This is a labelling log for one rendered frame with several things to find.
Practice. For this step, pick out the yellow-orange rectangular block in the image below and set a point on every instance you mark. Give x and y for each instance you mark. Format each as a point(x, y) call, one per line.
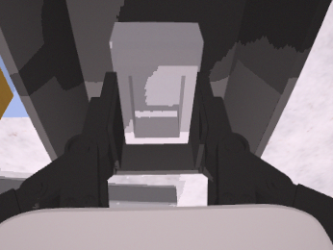
point(6, 94)

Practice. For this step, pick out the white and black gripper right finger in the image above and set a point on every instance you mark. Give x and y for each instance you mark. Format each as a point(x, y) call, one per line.
point(224, 156)

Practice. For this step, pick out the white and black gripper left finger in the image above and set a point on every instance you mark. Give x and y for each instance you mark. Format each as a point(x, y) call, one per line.
point(88, 162)

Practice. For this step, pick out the grey rectangular block with pocket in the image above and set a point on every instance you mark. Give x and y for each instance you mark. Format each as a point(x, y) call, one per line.
point(156, 69)

